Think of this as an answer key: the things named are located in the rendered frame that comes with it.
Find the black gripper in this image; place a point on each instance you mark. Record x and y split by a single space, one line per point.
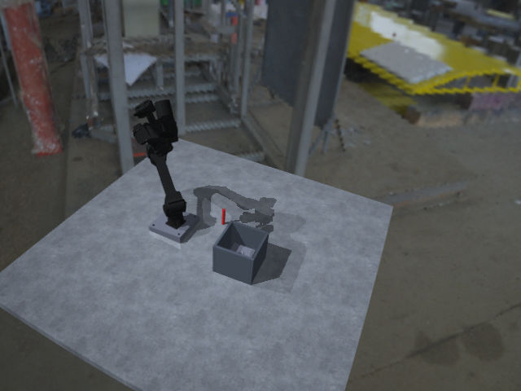
156 128

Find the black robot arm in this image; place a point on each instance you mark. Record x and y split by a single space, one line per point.
174 205

